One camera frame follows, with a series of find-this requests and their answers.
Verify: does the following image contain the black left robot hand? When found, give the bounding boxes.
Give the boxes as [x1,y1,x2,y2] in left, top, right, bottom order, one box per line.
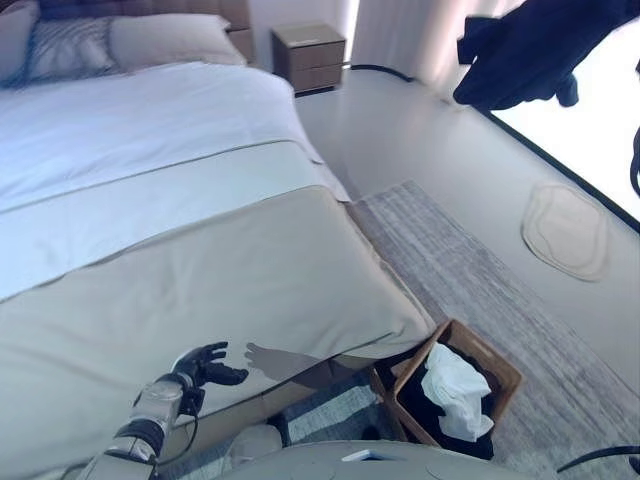
[171,340,250,390]

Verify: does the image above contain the black garment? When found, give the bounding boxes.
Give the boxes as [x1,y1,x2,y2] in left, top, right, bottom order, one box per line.
[396,344,497,462]

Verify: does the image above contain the white garment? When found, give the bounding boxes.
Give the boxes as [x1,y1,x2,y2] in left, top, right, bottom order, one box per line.
[419,342,497,444]

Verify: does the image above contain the dark blue garment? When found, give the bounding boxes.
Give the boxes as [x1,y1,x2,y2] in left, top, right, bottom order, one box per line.
[451,0,640,112]

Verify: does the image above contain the bed with beige cover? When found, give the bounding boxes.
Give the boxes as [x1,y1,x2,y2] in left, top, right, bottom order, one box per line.
[0,184,437,480]

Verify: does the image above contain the brown wicker basket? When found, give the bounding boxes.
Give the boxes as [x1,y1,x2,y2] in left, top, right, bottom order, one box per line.
[371,318,524,452]

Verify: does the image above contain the silver left robot leg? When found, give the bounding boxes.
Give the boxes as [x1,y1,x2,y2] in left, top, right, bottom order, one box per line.
[226,423,285,467]

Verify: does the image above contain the grey robot torso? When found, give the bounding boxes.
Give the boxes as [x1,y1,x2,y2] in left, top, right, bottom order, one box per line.
[214,438,551,480]

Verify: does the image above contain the white duvet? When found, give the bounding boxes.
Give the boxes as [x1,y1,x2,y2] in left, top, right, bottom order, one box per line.
[0,61,352,302]

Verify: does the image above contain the brown wooden nightstand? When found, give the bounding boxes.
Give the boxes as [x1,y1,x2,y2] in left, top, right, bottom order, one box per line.
[270,20,348,97]

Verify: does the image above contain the plain beige pillow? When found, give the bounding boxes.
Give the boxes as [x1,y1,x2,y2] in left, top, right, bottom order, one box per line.
[108,12,247,72]

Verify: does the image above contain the striped grey pillow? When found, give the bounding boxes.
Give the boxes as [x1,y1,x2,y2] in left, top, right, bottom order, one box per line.
[26,17,122,82]

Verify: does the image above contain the grey pillows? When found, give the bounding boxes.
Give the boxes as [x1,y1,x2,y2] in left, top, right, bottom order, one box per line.
[37,0,254,65]

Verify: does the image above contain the beige oval floor mat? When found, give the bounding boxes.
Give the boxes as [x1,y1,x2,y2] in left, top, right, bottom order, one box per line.
[520,180,611,283]

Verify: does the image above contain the sheer white curtain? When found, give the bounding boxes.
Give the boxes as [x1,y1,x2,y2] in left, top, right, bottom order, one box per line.
[349,0,502,102]

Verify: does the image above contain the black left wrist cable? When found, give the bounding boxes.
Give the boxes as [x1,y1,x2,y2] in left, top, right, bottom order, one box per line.
[163,389,207,462]

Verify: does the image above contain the black window frame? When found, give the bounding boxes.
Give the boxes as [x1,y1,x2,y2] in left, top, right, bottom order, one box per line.
[348,61,640,227]

